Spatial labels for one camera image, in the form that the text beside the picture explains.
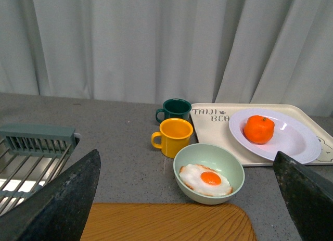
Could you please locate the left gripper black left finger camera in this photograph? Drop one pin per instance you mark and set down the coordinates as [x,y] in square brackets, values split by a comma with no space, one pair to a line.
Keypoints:
[60,209]

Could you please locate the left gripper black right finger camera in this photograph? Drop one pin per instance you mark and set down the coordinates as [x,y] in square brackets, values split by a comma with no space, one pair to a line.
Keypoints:
[308,197]

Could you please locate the white round plate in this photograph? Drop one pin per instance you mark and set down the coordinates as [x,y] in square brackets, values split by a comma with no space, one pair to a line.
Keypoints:
[291,137]

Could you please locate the orange mandarin fruit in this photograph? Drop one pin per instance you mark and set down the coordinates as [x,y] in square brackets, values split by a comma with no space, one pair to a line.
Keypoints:
[259,129]

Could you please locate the wooden cutting board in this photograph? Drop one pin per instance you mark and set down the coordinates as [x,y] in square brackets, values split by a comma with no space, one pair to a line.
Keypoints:
[120,221]

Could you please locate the grey-green dish drying rack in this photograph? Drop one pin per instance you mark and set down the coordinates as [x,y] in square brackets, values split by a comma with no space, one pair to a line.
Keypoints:
[31,156]

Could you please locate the mint green bowl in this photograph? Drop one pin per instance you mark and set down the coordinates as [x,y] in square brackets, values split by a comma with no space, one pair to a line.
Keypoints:
[215,158]

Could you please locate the fake fried egg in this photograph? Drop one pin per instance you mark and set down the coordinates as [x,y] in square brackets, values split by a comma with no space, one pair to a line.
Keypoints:
[204,180]

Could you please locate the cream bear serving tray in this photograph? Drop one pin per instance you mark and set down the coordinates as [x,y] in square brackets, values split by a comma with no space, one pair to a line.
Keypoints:
[211,124]

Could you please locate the yellow enamel mug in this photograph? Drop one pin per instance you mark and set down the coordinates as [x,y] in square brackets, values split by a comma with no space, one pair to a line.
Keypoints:
[174,134]

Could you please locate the dark green enamel mug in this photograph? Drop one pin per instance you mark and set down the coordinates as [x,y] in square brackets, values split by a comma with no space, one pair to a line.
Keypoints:
[173,108]

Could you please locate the grey-white curtain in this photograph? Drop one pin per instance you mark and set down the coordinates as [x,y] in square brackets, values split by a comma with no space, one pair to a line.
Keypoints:
[213,51]

